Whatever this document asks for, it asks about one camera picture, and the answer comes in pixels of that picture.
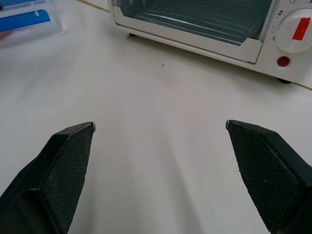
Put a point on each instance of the white timer knob red tape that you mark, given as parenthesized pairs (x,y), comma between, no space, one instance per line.
(296,30)

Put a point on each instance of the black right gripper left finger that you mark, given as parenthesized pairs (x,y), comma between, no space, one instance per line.
(56,175)

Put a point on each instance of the clear plastic storage box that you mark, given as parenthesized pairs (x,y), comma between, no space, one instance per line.
(26,26)

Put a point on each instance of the glass oven door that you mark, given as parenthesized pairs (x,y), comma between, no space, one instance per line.
(195,22)

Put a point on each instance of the white toaster oven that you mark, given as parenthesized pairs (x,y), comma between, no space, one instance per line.
(270,52)

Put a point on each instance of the red indicator light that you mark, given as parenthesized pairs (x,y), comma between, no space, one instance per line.
(283,61)

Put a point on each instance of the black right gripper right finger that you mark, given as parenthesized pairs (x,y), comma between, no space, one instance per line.
(268,175)

